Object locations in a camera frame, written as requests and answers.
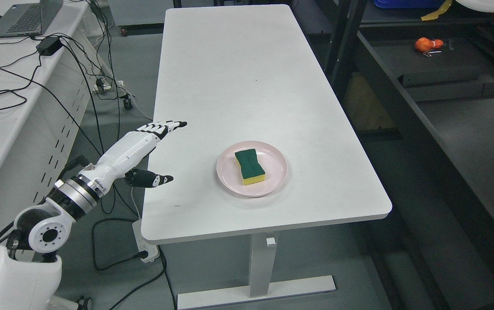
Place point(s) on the orange toy on shelf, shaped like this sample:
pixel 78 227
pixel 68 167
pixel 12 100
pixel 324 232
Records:
pixel 427 46

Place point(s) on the black power adapter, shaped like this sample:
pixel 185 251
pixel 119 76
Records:
pixel 49 46

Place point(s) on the pink plate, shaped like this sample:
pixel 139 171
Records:
pixel 272 161

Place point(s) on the blue bin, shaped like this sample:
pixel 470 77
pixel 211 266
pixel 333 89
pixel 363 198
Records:
pixel 408 4

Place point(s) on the white standing desk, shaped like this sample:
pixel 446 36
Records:
pixel 247 73

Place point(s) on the white power strip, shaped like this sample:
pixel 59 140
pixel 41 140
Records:
pixel 148 252

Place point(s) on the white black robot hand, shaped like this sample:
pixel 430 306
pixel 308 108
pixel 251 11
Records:
pixel 127 152

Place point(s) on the white perforated side desk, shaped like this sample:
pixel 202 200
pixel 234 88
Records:
pixel 43 102

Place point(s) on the green yellow sponge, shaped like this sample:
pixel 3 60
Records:
pixel 251 170

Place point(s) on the black metal shelf rack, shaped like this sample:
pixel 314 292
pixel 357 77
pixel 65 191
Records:
pixel 436 249

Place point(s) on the grey laptop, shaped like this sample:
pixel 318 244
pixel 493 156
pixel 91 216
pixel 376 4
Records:
pixel 29 19

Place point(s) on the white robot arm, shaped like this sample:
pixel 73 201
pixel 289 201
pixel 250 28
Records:
pixel 30 268

